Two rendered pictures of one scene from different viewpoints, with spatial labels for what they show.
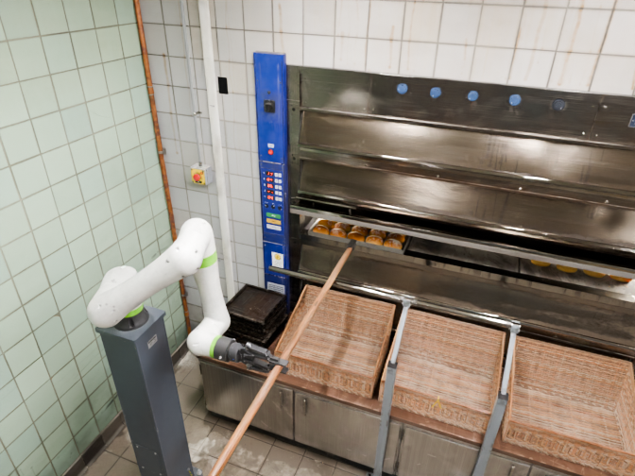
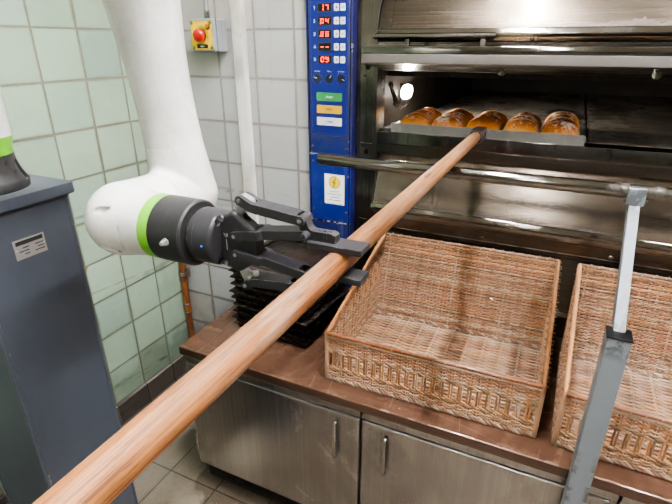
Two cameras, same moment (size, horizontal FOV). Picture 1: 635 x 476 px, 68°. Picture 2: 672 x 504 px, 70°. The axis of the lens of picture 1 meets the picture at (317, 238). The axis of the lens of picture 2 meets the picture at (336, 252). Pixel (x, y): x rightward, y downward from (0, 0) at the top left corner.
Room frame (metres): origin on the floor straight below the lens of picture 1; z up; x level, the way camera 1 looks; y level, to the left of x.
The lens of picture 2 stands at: (0.76, 0.09, 1.44)
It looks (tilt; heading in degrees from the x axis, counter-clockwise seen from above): 23 degrees down; 5
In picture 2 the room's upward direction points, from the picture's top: straight up
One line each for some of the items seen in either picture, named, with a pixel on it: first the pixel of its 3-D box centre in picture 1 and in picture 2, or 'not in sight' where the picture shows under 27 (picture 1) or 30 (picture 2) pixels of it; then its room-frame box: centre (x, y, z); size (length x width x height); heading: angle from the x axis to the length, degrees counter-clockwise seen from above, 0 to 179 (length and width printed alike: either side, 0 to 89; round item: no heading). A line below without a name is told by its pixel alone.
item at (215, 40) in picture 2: (201, 174); (208, 35); (2.50, 0.68, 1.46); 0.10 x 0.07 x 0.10; 70
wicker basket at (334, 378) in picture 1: (335, 336); (446, 316); (1.97, -0.12, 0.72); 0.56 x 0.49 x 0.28; 71
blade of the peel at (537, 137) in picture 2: (363, 228); (490, 124); (2.39, -0.26, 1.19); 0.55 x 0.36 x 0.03; 70
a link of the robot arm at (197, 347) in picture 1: (205, 341); (137, 218); (1.41, 0.45, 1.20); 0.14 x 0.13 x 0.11; 70
